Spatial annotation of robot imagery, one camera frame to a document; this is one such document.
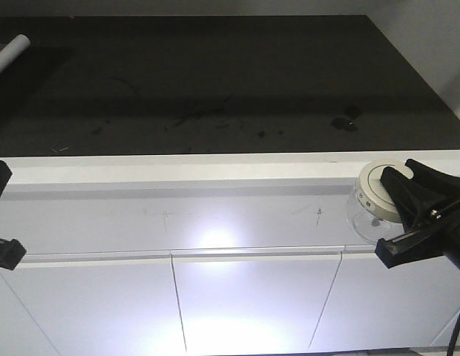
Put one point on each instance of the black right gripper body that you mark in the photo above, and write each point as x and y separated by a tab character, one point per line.
439	238

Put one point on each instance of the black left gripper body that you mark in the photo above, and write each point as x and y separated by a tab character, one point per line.
11	253

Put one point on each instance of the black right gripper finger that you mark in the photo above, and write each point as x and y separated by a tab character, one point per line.
413	202
432	179

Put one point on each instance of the glass jar with white lid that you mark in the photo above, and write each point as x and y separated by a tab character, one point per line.
370	211

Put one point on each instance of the grey pipe in hood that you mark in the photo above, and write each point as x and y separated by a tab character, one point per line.
12	50

